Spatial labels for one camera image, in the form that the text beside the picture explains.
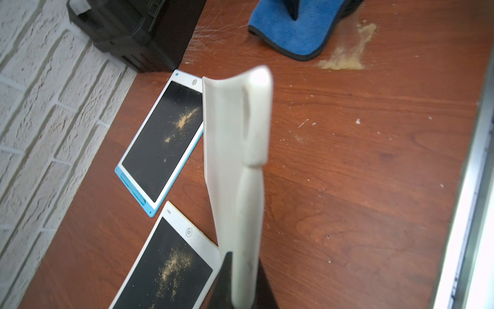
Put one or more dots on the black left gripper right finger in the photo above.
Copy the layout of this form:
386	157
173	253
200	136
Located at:
264	297

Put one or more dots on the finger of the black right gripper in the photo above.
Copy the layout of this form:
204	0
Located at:
292	7

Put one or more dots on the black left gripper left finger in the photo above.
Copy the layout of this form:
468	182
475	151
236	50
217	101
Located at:
221	297

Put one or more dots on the blue microfiber cloth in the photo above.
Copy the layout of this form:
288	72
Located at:
305	38

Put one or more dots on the large white drawing tablet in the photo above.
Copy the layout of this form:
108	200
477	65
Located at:
175	268

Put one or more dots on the small white drawing tablet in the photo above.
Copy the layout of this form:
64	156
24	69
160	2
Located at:
237	121

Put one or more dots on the blue framed drawing tablet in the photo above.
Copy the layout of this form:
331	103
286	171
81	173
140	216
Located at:
164	142

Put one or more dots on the black plastic toolbox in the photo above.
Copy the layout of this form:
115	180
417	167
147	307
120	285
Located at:
148	36

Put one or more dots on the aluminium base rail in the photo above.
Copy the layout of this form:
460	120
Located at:
465	278

